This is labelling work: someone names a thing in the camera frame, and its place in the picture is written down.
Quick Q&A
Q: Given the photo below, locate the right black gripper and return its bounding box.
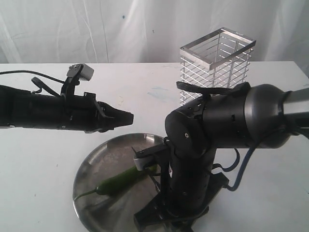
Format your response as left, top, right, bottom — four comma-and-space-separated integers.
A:
134, 173, 229, 232

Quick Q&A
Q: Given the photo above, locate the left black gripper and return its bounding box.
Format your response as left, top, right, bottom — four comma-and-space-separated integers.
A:
60, 92, 134, 133

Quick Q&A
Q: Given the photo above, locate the green chili pepper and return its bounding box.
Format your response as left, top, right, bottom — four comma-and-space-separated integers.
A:
73, 166, 147, 201

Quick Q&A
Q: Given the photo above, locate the black knife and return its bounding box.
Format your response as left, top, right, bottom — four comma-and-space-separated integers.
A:
132, 147, 160, 192

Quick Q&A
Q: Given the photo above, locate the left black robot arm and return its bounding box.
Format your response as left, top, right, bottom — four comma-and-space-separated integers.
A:
0, 86, 134, 133

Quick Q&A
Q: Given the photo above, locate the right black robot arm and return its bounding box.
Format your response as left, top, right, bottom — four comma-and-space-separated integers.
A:
134, 82, 309, 232

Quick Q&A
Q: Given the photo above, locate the white backdrop curtain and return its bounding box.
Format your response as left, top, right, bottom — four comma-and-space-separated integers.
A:
0, 0, 309, 63

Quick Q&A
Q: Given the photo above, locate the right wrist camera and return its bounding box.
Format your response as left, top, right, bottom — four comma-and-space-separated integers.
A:
133, 143, 169, 171

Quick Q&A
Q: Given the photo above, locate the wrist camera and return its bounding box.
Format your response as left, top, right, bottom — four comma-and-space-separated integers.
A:
133, 143, 169, 171
67, 64, 94, 81

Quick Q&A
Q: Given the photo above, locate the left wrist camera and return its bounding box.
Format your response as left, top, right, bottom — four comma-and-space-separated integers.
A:
67, 64, 94, 81

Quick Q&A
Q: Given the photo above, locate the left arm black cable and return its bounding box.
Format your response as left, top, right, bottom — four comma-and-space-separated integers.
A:
0, 70, 66, 97

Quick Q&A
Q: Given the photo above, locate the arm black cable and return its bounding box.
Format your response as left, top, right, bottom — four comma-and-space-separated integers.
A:
0, 70, 66, 97
164, 81, 300, 193

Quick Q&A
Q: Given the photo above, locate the wire metal utensil holder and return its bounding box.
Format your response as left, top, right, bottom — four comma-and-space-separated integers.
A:
179, 28, 256, 106

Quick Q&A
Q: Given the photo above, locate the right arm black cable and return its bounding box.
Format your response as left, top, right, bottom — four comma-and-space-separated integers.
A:
164, 81, 300, 193

